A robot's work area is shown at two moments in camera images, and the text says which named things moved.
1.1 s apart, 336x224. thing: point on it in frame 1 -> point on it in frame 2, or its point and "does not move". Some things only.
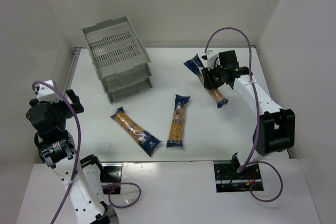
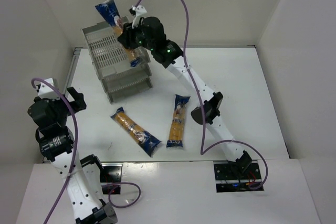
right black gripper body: (209, 77) -> (127, 38)
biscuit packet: (195, 64) -> (108, 10)
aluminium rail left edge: (76, 51) does not move
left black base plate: (111, 173) does not move
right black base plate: (228, 179) does not move
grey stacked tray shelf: (121, 57) does not move
